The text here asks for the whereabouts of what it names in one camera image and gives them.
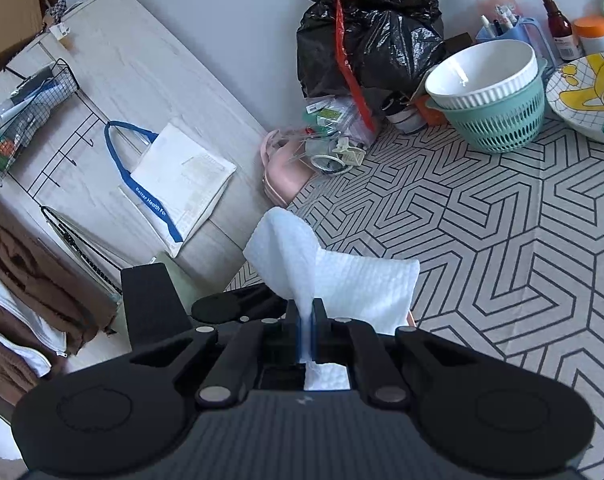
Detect teal plastic colander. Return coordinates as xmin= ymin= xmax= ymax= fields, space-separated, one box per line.
xmin=429 ymin=57 xmax=548 ymax=153

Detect black garbage bag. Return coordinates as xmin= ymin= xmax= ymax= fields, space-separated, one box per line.
xmin=296 ymin=0 xmax=445 ymax=111

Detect clear plastic bag of packets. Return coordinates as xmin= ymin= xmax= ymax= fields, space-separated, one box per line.
xmin=302 ymin=92 xmax=377 ymax=176

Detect yellow cartoon plate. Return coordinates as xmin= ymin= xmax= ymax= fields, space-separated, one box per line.
xmin=546 ymin=52 xmax=604 ymax=148

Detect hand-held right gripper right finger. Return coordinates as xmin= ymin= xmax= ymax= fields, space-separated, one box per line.
xmin=309 ymin=299 xmax=483 ymax=409

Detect light wooden cabinet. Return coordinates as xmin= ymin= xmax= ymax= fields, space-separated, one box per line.
xmin=0 ymin=0 xmax=277 ymax=291

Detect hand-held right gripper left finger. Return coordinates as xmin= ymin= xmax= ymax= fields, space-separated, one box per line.
xmin=126 ymin=300 xmax=305 ymax=409

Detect brown folded clothes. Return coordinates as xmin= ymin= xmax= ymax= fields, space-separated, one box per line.
xmin=0 ymin=200 xmax=117 ymax=406

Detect white tote bag blue handles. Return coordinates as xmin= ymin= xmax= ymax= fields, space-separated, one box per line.
xmin=104 ymin=119 xmax=237 ymax=258

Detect blue pen holder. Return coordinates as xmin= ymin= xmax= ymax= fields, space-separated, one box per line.
xmin=476 ymin=16 xmax=558 ymax=68

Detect black and white cup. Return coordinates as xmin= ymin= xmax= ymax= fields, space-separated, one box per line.
xmin=384 ymin=91 xmax=425 ymax=133

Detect pink liquid soap bottle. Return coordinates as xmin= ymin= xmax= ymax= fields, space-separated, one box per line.
xmin=473 ymin=0 xmax=520 ymax=28

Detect red plastic bag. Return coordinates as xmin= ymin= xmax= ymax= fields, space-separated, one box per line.
xmin=334 ymin=0 xmax=375 ymax=131

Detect brown spray bottle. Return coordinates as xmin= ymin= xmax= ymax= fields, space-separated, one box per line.
xmin=539 ymin=0 xmax=583 ymax=61

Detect white zippered cloth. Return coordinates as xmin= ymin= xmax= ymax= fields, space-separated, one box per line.
xmin=0 ymin=260 xmax=67 ymax=376

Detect white ribbed bowl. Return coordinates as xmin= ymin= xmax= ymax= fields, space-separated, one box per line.
xmin=425 ymin=40 xmax=539 ymax=110

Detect black wire basket rack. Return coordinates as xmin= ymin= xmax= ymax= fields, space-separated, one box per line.
xmin=0 ymin=58 xmax=110 ymax=196

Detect pink stool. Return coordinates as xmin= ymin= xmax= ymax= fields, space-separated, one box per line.
xmin=261 ymin=129 xmax=317 ymax=206

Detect brown cardboard box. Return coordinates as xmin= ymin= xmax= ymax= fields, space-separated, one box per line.
xmin=0 ymin=0 xmax=67 ymax=81

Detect orange lid jar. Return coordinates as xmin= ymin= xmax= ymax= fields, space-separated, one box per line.
xmin=573 ymin=15 xmax=604 ymax=55

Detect geometric patterned tablecloth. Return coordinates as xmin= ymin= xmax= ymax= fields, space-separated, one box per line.
xmin=227 ymin=100 xmax=604 ymax=480

